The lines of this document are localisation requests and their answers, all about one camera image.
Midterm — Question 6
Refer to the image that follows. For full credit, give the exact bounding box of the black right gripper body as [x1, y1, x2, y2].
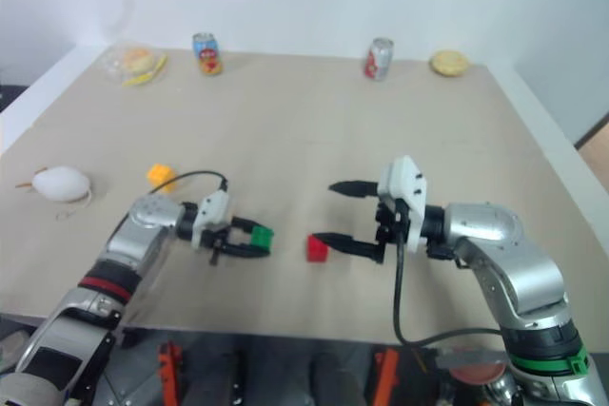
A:
[373, 196, 412, 247]

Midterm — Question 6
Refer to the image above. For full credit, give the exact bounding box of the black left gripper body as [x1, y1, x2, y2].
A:
[201, 220, 240, 267]

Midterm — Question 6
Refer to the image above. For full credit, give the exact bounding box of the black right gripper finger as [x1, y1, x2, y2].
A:
[327, 180, 382, 200]
[313, 232, 385, 265]

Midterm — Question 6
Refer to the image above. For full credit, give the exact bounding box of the green cube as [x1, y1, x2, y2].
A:
[249, 225, 278, 256]

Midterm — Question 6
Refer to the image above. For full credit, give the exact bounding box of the red cube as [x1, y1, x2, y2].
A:
[305, 234, 331, 264]

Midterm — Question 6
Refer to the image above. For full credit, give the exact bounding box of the beige table cover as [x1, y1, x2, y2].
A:
[0, 46, 609, 346]

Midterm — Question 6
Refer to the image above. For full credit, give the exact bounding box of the yellow cube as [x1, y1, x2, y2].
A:
[146, 163, 175, 194]

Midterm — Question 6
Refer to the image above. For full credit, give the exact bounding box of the red drink can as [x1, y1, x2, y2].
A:
[363, 36, 396, 81]

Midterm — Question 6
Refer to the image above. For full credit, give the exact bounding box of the orange clamp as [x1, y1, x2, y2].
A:
[371, 347, 400, 406]
[157, 340, 186, 406]

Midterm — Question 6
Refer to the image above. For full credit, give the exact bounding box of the grey metal plate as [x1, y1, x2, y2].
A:
[433, 346, 508, 370]

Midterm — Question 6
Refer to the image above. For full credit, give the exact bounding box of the round yellow biscuit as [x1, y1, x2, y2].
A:
[429, 48, 473, 78]

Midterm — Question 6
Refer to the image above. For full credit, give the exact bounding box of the white toy mouse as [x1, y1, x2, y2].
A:
[13, 165, 94, 220]

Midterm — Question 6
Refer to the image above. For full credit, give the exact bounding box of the red disc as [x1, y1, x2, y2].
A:
[448, 361, 506, 384]

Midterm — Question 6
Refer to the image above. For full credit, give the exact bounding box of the blue drink can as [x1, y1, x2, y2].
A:
[191, 32, 225, 77]

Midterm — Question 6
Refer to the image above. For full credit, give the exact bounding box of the yellow banana toy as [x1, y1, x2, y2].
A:
[122, 55, 169, 88]

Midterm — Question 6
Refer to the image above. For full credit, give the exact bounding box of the round bread bun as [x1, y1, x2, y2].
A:
[121, 46, 156, 73]

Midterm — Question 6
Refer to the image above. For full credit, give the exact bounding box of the clear plastic bag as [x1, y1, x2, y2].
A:
[96, 43, 170, 89]

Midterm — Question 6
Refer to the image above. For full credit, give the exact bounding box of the brown wooden board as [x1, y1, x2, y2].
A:
[572, 112, 609, 151]

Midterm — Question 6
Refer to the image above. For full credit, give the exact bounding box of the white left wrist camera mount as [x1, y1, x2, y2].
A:
[190, 190, 232, 251]

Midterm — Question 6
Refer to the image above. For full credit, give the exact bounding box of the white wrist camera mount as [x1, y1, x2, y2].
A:
[190, 190, 232, 251]
[377, 155, 430, 253]

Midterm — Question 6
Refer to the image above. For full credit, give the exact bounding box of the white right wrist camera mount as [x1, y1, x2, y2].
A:
[377, 155, 430, 253]

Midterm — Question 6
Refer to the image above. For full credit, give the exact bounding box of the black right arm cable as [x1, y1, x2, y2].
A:
[391, 198, 506, 348]

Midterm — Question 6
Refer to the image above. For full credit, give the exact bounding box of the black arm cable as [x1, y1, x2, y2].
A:
[148, 169, 231, 199]
[391, 198, 506, 348]

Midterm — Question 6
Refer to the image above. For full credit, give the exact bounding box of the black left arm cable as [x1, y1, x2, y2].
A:
[148, 169, 231, 199]

